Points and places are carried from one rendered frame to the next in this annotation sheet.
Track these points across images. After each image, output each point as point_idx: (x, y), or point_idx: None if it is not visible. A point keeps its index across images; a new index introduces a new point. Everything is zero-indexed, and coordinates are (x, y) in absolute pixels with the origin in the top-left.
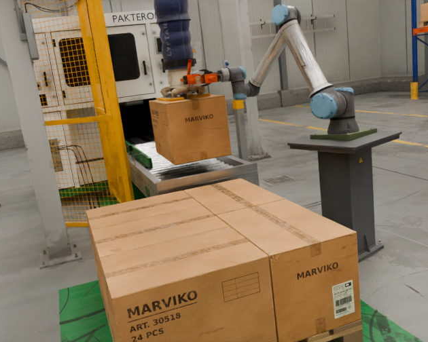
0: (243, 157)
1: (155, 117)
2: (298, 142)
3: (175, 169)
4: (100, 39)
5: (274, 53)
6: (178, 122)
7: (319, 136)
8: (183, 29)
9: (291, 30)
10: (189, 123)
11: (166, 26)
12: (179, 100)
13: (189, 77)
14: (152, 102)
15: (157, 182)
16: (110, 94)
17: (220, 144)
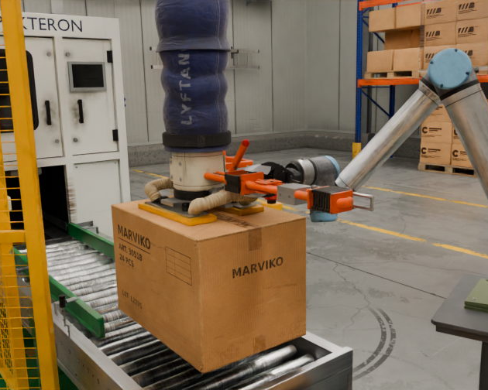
0: None
1: (135, 247)
2: (455, 320)
3: (159, 344)
4: (10, 68)
5: (399, 138)
6: (218, 279)
7: None
8: (218, 70)
9: (476, 103)
10: (238, 280)
11: (186, 59)
12: (211, 225)
13: (246, 179)
14: (128, 213)
15: None
16: (25, 189)
17: (290, 317)
